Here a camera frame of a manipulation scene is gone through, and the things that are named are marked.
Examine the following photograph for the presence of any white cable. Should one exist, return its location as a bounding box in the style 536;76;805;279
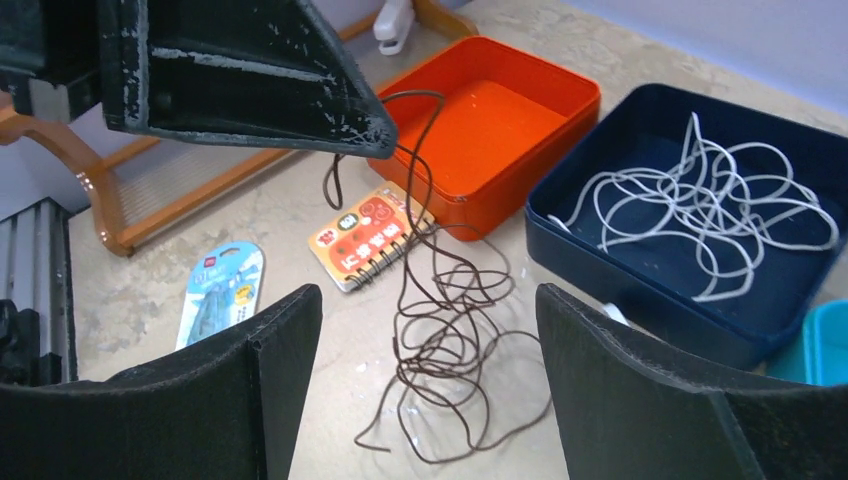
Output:
596;142;841;305
596;112;796;266
548;168;637;233

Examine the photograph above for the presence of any light blue tray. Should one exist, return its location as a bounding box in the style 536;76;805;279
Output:
766;299;847;386

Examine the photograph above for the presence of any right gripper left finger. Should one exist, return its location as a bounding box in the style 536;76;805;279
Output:
1;284;323;479

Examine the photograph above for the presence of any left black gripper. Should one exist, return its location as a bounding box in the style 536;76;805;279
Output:
1;0;398;159

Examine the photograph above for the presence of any orange notebook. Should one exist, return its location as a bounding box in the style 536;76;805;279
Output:
308;181;435;293

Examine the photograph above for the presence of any cable pile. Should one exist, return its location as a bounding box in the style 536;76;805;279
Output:
322;90;554;465

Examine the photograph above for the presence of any orange tray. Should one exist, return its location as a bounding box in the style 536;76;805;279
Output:
369;36;601;242

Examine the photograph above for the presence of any scissors blister pack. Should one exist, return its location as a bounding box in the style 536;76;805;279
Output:
175;241;265;350

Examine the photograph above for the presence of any light blue stapler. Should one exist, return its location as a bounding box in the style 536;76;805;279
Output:
602;303;630;326

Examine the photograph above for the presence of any aluminium frame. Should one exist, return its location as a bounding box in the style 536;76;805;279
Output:
1;198;78;386

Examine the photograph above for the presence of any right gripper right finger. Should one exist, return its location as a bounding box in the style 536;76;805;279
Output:
535;283;847;479

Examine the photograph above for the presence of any dark blue tray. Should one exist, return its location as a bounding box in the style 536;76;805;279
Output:
525;83;847;369

